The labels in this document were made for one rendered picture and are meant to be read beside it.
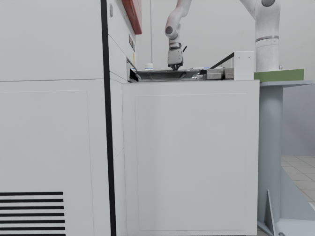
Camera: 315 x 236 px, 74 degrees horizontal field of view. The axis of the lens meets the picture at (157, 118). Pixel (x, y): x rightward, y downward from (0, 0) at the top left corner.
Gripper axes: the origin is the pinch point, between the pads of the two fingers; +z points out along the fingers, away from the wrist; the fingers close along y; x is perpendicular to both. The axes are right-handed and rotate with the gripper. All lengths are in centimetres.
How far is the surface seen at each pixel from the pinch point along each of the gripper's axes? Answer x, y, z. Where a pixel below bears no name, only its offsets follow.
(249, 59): 24, -47, 0
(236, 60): 26.4, -42.0, 0.7
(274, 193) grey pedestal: 2, -60, 73
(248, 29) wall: -160, -35, -67
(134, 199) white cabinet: 53, 1, 66
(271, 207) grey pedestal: 8, -58, 79
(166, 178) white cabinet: 47, -13, 55
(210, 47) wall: -147, 9, -49
